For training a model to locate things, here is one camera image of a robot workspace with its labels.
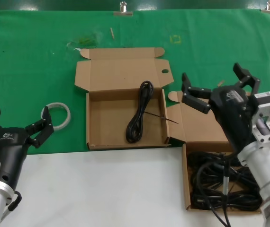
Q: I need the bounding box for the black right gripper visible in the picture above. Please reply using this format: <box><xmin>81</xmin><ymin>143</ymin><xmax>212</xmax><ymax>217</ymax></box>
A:
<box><xmin>181</xmin><ymin>62</ymin><xmax>261</xmax><ymax>156</ymax></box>

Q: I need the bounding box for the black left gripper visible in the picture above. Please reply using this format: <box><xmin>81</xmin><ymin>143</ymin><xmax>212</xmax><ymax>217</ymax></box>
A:
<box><xmin>0</xmin><ymin>106</ymin><xmax>55</xmax><ymax>190</ymax></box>

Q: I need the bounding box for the black power cord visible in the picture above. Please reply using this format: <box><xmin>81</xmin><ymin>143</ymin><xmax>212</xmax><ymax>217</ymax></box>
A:
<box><xmin>125</xmin><ymin>80</ymin><xmax>180</xmax><ymax>143</ymax></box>

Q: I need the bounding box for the open brown cardboard box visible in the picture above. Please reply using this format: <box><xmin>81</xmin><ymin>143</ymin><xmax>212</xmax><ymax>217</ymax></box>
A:
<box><xmin>74</xmin><ymin>47</ymin><xmax>175</xmax><ymax>151</ymax></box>
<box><xmin>167</xmin><ymin>91</ymin><xmax>270</xmax><ymax>213</ymax></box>

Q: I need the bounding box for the clear adhesive tape roll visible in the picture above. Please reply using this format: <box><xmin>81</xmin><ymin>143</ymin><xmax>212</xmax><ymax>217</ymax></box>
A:
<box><xmin>41</xmin><ymin>102</ymin><xmax>72</xmax><ymax>131</ymax></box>

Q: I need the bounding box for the green table cloth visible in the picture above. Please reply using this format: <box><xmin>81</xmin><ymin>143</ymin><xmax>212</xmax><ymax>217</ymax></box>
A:
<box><xmin>0</xmin><ymin>9</ymin><xmax>270</xmax><ymax>157</ymax></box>

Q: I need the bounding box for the clear plastic wrapper scrap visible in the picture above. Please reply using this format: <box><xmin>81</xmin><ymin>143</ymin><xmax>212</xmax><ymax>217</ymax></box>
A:
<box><xmin>66</xmin><ymin>33</ymin><xmax>102</xmax><ymax>47</ymax></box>

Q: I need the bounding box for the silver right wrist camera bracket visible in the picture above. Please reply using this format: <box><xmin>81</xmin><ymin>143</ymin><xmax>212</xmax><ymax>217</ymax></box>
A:
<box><xmin>250</xmin><ymin>91</ymin><xmax>270</xmax><ymax>144</ymax></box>

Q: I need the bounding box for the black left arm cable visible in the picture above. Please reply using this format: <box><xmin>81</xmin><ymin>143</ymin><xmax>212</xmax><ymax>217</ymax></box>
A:
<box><xmin>1</xmin><ymin>190</ymin><xmax>23</xmax><ymax>221</ymax></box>

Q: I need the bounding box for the pile of black power cords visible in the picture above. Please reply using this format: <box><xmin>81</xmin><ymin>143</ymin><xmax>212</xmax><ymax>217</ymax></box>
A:
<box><xmin>187</xmin><ymin>151</ymin><xmax>263</xmax><ymax>211</ymax></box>

